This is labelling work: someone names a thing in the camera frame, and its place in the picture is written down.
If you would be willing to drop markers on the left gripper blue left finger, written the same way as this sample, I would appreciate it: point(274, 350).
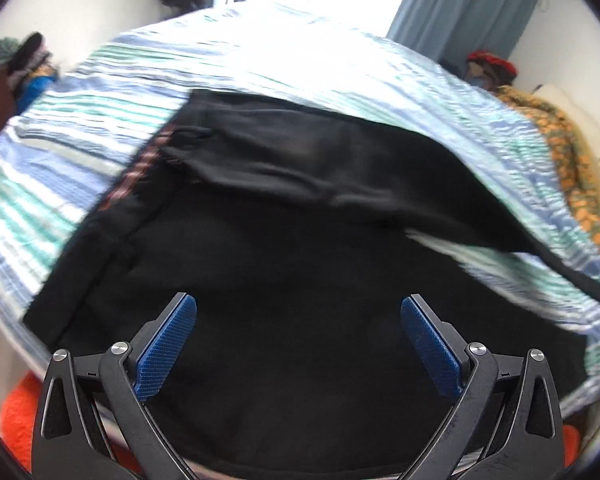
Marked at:
point(69, 438)

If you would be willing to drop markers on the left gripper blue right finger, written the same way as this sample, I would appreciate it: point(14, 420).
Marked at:
point(505, 422)

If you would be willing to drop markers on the black pants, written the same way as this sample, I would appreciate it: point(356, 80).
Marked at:
point(297, 233)

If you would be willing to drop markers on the red fuzzy garment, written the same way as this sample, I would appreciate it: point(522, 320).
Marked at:
point(17, 417)

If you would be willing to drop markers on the striped blue green bedsheet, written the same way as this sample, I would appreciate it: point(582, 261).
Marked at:
point(62, 156)

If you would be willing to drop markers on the orange floral blanket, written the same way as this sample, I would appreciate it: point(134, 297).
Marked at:
point(577, 172)

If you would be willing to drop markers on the blue clutter pile left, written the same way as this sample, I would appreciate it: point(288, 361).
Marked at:
point(30, 71)

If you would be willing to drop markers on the red black item by curtain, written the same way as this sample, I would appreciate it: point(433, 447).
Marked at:
point(488, 71)

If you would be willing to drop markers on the blue grey curtain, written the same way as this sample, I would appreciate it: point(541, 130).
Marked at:
point(447, 31)

